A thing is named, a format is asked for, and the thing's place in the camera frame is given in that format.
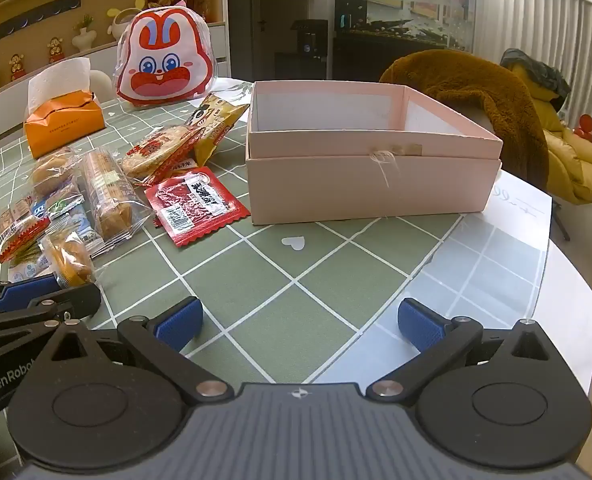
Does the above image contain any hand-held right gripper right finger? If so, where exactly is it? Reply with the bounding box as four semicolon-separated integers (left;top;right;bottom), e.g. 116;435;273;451
367;298;560;404

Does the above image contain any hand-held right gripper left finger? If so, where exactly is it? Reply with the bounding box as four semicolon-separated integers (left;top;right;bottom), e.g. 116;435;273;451
40;297;233;404

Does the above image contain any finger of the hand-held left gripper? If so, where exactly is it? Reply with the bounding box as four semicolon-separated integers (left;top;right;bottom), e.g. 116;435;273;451
0;280;60;313
0;283;102;361

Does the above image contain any blue white snack packet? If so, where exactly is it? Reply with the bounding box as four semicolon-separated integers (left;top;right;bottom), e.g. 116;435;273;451
30;194;104;257
8;254;56;282

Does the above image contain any small clear cake packet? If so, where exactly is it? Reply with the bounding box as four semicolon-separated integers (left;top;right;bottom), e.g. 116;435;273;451
40;230;99;288

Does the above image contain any small red orange packet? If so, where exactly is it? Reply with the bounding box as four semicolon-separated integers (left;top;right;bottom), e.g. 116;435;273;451
0;212;51;265

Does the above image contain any long clear cake packet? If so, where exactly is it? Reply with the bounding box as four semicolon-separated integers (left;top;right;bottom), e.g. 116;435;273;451
78;149;155;257

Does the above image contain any red jerky packet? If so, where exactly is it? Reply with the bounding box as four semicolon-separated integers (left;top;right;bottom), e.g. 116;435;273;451
144;166;252;249

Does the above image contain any clear bun packet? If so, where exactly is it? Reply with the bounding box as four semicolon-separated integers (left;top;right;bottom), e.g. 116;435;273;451
30;146;84;201

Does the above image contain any pink cardboard box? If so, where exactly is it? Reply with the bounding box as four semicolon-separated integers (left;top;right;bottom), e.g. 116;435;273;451
245;80;505;226

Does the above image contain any rice cracker packet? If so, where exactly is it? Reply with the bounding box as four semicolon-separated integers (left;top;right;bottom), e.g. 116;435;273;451
122;125;207;186

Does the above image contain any yellow panda snack packet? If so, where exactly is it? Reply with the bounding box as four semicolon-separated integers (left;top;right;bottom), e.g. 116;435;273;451
183;92;251;167

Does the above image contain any orange tissue box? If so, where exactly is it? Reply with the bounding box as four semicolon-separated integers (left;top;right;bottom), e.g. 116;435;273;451
24;90;106;160

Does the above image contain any white tissue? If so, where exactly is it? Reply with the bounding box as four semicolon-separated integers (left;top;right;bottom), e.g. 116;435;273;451
27;57;92;112

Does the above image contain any yellow armchair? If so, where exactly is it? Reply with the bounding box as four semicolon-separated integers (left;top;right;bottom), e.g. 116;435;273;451
500;59;592;241

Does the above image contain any white sideboard cabinet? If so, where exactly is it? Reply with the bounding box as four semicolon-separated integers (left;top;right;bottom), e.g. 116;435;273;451
0;21;231;161

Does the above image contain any red white rabbit bag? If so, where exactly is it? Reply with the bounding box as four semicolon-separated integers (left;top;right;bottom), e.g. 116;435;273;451
113;2;219;107

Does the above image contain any brown fur coat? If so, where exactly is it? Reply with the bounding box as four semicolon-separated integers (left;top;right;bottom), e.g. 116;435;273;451
378;50;550;192

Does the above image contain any red toy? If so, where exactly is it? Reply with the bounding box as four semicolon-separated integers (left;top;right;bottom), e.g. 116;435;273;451
573;114;592;144

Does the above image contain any white vase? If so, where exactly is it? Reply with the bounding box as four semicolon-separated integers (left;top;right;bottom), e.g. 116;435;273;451
73;15;94;51

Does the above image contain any dark cloth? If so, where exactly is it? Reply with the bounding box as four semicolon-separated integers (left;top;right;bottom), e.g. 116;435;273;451
501;47;572;111

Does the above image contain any white rabbit bowl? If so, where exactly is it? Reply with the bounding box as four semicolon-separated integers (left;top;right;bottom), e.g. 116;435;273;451
106;7;139;42

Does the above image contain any black aquarium cabinet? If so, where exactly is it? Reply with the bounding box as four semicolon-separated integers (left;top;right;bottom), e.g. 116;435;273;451
333;0;477;84

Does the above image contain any black water dispenser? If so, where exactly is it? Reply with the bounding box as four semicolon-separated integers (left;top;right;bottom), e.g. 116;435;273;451
275;19;329;81

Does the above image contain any white curtain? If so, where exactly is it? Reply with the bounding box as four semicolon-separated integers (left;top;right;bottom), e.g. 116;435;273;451
475;0;592;153

